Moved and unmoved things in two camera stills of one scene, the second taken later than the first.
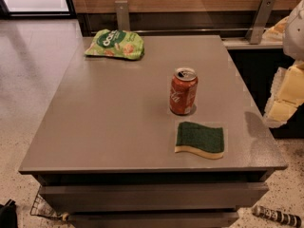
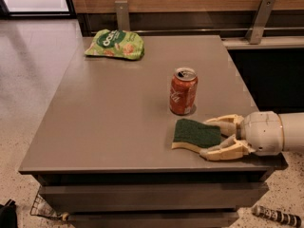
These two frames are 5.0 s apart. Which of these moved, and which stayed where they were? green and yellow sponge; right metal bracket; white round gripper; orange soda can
Moved: white round gripper
Stayed: green and yellow sponge; orange soda can; right metal bracket
